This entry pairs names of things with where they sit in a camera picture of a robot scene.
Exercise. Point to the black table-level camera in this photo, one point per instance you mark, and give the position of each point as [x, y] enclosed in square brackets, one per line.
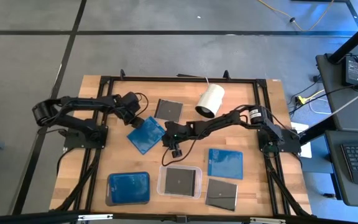
[181, 218]

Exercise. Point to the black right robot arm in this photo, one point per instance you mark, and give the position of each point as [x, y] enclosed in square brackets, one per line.
[228, 119]

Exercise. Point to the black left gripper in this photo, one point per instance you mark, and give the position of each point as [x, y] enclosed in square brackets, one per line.
[129, 104]

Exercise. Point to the blue disc case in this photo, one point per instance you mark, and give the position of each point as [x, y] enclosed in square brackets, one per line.
[108, 199]

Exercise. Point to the black power brick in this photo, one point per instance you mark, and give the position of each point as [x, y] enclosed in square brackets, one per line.
[353, 70]

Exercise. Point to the clear plastic bin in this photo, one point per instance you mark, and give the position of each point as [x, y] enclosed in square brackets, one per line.
[160, 180]

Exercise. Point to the white slanted rod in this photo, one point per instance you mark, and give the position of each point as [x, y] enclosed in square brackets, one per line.
[353, 101]

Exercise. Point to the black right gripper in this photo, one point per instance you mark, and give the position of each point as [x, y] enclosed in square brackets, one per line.
[177, 132]

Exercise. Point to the black floor plug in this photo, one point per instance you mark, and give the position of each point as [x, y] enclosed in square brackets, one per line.
[292, 20]

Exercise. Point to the grey operator desk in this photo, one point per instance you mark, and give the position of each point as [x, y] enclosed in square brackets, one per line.
[337, 109]

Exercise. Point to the grey keyboard desk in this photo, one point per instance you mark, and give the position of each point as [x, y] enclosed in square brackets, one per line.
[337, 174]

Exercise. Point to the black aluminium table frame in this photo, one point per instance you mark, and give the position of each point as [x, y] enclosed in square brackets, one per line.
[182, 79]

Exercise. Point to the silver beam bracket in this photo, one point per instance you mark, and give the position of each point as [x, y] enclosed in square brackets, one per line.
[267, 220]
[95, 216]

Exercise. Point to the black slanted pole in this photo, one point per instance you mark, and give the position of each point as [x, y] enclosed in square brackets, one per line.
[353, 40]

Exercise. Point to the black rig beam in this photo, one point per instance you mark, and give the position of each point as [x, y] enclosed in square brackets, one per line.
[26, 217]

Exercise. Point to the white paper sheet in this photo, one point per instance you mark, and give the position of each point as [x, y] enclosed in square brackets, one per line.
[306, 151]

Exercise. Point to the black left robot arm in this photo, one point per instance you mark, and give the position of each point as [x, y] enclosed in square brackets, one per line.
[73, 104]

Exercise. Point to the yellow plug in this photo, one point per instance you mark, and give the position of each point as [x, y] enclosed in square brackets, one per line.
[301, 99]

